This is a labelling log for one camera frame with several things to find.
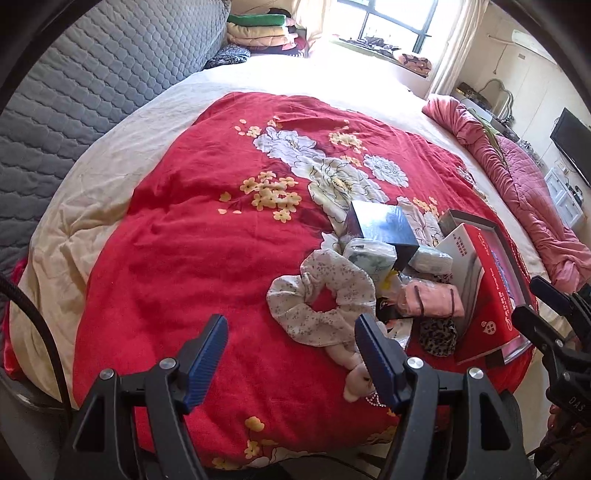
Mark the brown patterned cushion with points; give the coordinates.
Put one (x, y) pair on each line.
(415, 62)

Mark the pale tissue pack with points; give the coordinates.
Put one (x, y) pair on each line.
(429, 261)

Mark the beige folded quilt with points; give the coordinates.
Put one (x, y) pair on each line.
(256, 36)

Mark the dresser mirror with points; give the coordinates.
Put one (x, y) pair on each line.
(497, 99)

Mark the grey quilted headboard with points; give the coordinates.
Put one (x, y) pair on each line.
(92, 92)

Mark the pink folded cloth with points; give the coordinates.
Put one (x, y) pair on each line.
(294, 32)

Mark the white cabinet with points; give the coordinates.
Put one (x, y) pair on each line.
(563, 196)

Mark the cream curtain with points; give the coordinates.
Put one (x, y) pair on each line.
(314, 18)
(457, 46)

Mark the pink quilt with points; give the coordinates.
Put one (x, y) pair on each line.
(521, 184)

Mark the white floral scrunchie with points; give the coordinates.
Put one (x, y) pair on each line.
(323, 277)

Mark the dark rimmed box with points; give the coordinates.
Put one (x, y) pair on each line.
(466, 217)

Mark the red floral blanket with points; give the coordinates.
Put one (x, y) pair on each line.
(184, 230)

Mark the dark clothes pile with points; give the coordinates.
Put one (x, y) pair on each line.
(374, 44)

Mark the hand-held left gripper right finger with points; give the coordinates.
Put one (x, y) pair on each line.
(376, 364)

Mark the dark patterned cloth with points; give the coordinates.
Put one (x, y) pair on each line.
(228, 57)

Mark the dark glossy box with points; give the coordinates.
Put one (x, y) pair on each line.
(383, 226)

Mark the window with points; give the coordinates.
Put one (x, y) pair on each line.
(397, 18)

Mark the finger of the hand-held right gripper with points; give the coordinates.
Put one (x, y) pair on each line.
(551, 295)
(531, 323)

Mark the red tissue box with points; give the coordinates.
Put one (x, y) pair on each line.
(485, 318)

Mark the black television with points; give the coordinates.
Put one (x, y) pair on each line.
(570, 138)

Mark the clear plastic bag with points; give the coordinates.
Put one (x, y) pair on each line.
(404, 334)

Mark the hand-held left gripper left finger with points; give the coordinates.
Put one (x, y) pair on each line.
(207, 357)

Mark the pink packet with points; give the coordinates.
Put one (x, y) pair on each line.
(429, 300)

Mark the leopard print scrunchie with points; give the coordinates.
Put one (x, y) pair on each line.
(436, 337)

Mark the green folded blanket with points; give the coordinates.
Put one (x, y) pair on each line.
(256, 19)

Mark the cream bed sheet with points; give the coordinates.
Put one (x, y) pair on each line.
(138, 124)

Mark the white air conditioner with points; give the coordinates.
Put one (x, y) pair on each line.
(531, 44)

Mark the green printed tissue pack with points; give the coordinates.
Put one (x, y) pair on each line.
(369, 258)

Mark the yellow packet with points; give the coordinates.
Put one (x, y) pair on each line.
(392, 278)

